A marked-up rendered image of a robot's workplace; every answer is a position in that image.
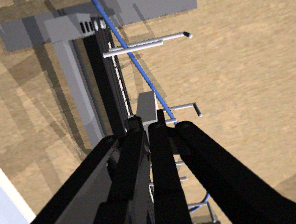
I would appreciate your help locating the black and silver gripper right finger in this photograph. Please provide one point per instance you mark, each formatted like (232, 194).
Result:
(241, 195)

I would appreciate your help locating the black metal rack frame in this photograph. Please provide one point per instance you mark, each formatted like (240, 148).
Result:
(82, 20)

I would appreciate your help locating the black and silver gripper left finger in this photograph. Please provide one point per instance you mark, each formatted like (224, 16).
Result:
(116, 194)

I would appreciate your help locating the blue cable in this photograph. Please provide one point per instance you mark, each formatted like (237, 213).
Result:
(121, 41)

